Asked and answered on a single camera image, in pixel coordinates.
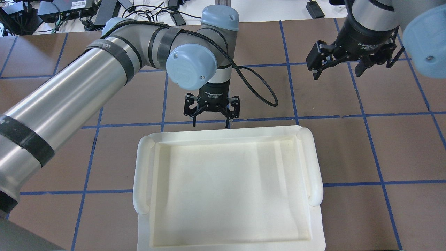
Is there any white plastic tray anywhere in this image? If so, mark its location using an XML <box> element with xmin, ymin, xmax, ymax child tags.
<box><xmin>133</xmin><ymin>125</ymin><xmax>326</xmax><ymax>251</ymax></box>

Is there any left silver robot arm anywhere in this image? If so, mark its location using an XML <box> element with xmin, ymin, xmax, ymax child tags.
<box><xmin>0</xmin><ymin>5</ymin><xmax>239</xmax><ymax>251</ymax></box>

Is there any black power brick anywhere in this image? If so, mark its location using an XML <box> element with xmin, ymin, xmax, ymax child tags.
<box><xmin>306</xmin><ymin>0</ymin><xmax>325</xmax><ymax>19</ymax></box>

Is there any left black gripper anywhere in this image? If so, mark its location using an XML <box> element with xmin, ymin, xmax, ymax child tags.
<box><xmin>184</xmin><ymin>81</ymin><xmax>240</xmax><ymax>129</ymax></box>

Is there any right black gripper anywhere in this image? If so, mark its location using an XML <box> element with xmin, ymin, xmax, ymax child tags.
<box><xmin>306</xmin><ymin>17</ymin><xmax>396</xmax><ymax>81</ymax></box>

